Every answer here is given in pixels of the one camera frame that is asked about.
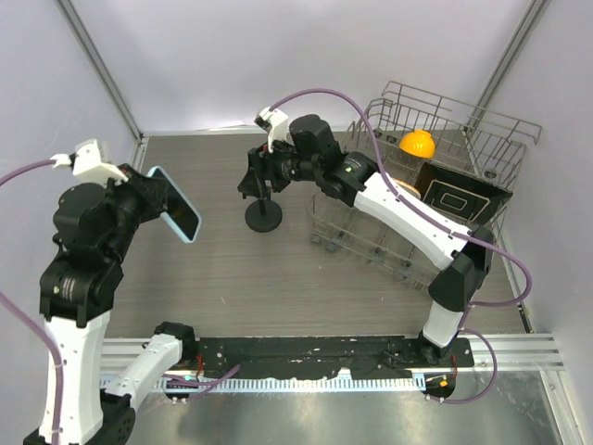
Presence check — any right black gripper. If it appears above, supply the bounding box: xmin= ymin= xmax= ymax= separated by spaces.
xmin=237 ymin=134 xmax=320 ymax=201

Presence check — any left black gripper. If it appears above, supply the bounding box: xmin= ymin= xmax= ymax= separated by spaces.
xmin=102 ymin=159 xmax=170 ymax=258

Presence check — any black phone stand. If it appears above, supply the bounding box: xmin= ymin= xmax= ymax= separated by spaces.
xmin=245 ymin=187 xmax=283 ymax=233

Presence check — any phone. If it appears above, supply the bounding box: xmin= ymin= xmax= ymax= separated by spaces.
xmin=147 ymin=166 xmax=202 ymax=244

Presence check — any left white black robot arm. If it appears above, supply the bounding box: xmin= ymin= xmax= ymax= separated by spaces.
xmin=23 ymin=164 xmax=201 ymax=444

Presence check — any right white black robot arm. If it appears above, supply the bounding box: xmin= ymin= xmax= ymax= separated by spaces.
xmin=238 ymin=109 xmax=492 ymax=366

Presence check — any oval wooden board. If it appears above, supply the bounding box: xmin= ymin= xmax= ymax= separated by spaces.
xmin=392 ymin=178 xmax=421 ymax=199

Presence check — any orange bowl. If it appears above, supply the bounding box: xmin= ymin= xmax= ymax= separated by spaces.
xmin=399 ymin=130 xmax=436 ymax=159

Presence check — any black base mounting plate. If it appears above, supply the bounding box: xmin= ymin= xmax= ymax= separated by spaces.
xmin=196 ymin=336 xmax=474 ymax=380

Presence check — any black square plate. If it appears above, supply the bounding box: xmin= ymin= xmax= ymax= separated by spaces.
xmin=415 ymin=162 xmax=512 ymax=225

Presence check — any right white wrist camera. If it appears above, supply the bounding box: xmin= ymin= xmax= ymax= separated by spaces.
xmin=254 ymin=108 xmax=289 ymax=153

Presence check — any grey wire dish rack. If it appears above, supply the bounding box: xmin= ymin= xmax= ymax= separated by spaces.
xmin=307 ymin=81 xmax=542 ymax=289

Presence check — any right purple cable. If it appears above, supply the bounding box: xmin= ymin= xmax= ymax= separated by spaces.
xmin=272 ymin=88 xmax=535 ymax=403

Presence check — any white slotted cable duct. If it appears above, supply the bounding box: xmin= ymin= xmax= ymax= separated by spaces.
xmin=101 ymin=374 xmax=426 ymax=393

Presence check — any aluminium frame rail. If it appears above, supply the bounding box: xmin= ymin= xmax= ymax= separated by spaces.
xmin=100 ymin=334 xmax=565 ymax=375

